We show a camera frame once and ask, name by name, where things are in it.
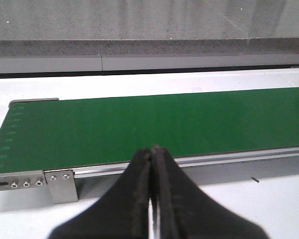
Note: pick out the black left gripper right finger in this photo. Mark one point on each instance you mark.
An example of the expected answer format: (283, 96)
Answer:
(183, 211)

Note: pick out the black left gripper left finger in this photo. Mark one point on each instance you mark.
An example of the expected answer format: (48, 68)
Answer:
(121, 213)

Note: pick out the green conveyor belt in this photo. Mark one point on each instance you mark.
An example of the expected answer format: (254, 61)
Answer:
(63, 134)

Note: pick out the white cabinet panel under counter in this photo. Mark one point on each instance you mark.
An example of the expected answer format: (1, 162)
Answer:
(95, 63)

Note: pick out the grey stone countertop slab right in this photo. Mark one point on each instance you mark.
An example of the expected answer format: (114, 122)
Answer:
(266, 22)

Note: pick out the grey stone countertop slab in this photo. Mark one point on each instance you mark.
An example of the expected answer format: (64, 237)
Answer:
(40, 28)
(266, 22)

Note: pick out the grey stone countertop slab left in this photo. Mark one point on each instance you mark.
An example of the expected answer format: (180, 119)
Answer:
(40, 28)

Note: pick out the aluminium conveyor side rail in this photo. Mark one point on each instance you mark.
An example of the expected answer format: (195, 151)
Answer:
(205, 169)

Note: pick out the steel conveyor mounting bracket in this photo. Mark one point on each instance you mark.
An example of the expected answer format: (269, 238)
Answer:
(62, 186)

